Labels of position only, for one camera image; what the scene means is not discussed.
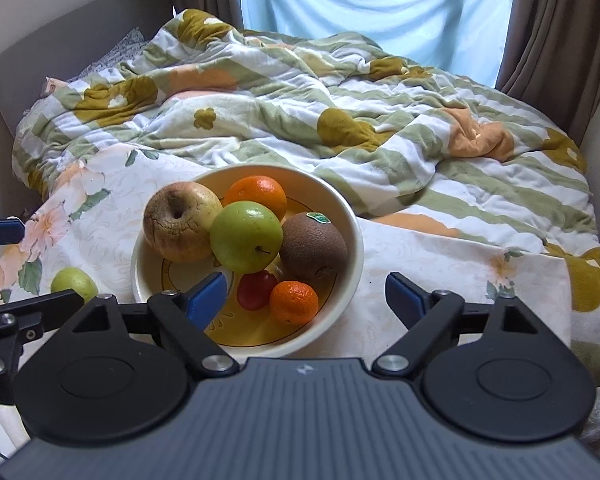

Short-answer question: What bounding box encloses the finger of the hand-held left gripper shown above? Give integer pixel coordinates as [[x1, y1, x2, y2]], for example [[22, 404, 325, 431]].
[[0, 289, 99, 382], [0, 217, 27, 248]]

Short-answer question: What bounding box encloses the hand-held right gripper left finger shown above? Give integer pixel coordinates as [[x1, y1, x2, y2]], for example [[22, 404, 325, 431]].
[[62, 270, 241, 380]]

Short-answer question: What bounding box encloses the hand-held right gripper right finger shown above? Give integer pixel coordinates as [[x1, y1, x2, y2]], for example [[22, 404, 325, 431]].
[[372, 271, 547, 378]]

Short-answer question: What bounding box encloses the red cherry tomato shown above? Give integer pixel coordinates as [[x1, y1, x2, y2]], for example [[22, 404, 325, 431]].
[[236, 270, 279, 311]]

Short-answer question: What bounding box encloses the cream bowl with yellow inside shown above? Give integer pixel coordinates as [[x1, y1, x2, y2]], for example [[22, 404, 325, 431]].
[[131, 164, 365, 358]]

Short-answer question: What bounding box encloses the green apple with stem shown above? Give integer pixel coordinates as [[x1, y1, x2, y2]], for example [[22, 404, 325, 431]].
[[209, 201, 284, 274]]

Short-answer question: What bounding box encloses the wrinkled yellow-brown apple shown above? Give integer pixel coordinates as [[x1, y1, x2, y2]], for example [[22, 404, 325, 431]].
[[143, 181, 224, 264]]

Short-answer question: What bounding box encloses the small tangerine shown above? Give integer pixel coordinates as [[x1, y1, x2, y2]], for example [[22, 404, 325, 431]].
[[269, 280, 320, 326]]

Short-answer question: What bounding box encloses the brown kiwi with sticker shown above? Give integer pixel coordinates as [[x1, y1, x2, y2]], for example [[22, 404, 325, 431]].
[[279, 212, 348, 285]]

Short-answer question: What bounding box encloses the large orange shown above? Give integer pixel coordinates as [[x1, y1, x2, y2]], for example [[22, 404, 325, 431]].
[[223, 175, 288, 223]]

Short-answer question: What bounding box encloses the floral tablecloth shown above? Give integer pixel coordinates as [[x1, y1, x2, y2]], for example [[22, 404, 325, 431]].
[[0, 145, 573, 391]]

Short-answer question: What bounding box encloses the grey headboard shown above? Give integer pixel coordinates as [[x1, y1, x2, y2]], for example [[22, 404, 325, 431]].
[[0, 0, 176, 126]]

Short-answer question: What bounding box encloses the green and yellow floral quilt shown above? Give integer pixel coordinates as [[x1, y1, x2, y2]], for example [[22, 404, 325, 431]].
[[11, 8, 600, 386]]

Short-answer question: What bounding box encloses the grey patterned pillow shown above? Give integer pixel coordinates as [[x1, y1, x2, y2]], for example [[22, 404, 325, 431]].
[[67, 27, 146, 83]]

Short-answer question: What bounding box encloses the light blue sheer curtain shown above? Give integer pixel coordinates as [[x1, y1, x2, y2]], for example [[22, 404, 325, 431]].
[[237, 0, 518, 91]]

